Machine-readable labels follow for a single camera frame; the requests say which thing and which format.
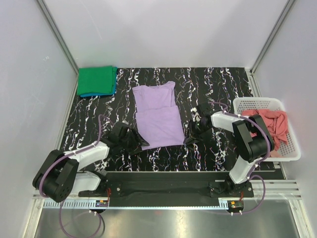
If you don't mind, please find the purple t shirt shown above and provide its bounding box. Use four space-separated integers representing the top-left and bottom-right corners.
132 81 185 150

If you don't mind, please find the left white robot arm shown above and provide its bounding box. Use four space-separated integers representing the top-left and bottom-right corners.
32 122 149 202

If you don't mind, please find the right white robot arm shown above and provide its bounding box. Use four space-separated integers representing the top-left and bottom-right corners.
184 112 274 185

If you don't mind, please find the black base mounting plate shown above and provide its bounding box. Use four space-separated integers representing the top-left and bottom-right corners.
78 172 254 209

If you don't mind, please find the folded green t shirt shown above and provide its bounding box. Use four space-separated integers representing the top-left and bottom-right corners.
76 65 117 96

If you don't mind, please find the red t shirt in basket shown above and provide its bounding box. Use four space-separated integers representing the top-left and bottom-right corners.
241 109 289 158

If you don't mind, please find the white plastic laundry basket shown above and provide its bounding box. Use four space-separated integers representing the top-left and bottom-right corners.
233 97 301 162

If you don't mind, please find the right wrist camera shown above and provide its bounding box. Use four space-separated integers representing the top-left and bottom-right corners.
191 103 213 122

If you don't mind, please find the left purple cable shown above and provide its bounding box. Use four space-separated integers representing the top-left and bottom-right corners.
39 114 117 236

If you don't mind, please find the white slotted cable duct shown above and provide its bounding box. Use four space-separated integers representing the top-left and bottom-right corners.
44 199 230 209

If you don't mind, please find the aluminium frame rail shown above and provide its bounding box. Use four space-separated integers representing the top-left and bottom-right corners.
32 180 302 200

